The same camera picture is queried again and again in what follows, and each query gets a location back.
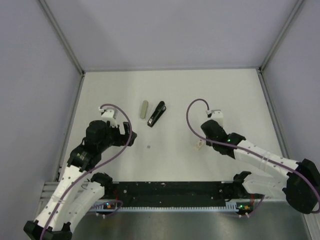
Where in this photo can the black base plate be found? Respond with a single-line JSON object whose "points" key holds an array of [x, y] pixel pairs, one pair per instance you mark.
{"points": [[170, 193]]}

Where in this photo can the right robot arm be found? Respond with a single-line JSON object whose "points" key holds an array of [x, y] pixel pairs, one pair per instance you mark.
{"points": [[297, 182]]}

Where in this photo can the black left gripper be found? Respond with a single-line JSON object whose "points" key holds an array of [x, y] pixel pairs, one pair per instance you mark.
{"points": [[122, 139]]}

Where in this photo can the black stapler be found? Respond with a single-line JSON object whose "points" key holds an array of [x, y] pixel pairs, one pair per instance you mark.
{"points": [[158, 112]]}

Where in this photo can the beige green stapler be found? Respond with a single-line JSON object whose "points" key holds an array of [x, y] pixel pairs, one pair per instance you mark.
{"points": [[143, 110]]}

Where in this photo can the white toothed cable duct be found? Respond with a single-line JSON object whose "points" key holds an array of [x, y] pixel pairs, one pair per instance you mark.
{"points": [[106, 207]]}

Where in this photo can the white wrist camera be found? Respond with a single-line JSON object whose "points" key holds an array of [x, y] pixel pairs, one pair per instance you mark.
{"points": [[216, 115], [109, 115]]}

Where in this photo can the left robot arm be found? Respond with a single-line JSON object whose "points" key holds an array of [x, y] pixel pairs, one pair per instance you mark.
{"points": [[80, 186]]}

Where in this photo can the aluminium frame rail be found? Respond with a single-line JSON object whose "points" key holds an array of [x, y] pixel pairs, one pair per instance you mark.
{"points": [[60, 35]]}

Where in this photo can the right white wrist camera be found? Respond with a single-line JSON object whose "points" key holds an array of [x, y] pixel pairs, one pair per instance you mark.
{"points": [[216, 115]]}

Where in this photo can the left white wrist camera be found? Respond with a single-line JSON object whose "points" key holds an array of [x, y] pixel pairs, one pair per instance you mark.
{"points": [[109, 115]]}

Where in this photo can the white staple box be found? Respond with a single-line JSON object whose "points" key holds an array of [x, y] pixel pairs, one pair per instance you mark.
{"points": [[200, 143]]}

